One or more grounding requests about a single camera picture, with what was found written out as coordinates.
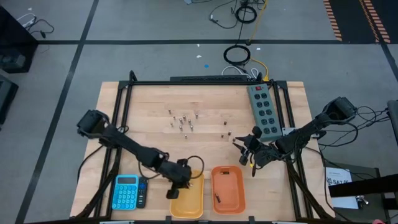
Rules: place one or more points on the blue calculator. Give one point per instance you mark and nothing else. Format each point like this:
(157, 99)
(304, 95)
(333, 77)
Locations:
(124, 196)

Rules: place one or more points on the black flat bar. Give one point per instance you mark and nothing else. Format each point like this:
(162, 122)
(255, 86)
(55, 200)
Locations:
(206, 78)

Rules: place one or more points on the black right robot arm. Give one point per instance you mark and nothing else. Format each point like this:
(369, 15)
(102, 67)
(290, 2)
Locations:
(311, 130)

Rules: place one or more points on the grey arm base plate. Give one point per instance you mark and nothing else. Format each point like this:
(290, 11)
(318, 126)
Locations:
(287, 131)

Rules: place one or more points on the black cabinet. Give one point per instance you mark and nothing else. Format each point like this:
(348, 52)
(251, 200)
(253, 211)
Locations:
(15, 40)

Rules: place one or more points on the black side desk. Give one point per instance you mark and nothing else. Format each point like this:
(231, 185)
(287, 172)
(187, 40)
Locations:
(373, 186)

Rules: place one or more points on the orange plastic bin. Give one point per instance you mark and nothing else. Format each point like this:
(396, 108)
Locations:
(230, 189)

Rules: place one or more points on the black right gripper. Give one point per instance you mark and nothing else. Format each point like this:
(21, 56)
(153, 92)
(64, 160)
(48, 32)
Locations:
(261, 154)

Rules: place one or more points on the white printed paper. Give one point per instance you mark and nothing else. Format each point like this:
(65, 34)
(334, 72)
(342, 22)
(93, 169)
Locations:
(342, 189)

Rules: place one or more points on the yellow plastic bin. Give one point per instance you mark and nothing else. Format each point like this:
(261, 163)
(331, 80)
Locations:
(186, 208)

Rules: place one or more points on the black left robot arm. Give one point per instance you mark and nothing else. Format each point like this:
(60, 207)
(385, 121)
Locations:
(130, 146)

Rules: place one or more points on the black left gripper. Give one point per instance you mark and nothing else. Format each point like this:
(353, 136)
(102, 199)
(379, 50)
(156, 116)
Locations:
(177, 174)

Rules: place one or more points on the black metal table frame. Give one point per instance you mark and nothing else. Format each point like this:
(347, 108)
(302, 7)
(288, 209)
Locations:
(202, 83)

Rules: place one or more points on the black remote control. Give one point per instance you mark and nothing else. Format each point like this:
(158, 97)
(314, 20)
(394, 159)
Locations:
(141, 193)

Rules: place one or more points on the grey power strip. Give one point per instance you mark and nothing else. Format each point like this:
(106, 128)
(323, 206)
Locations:
(264, 112)

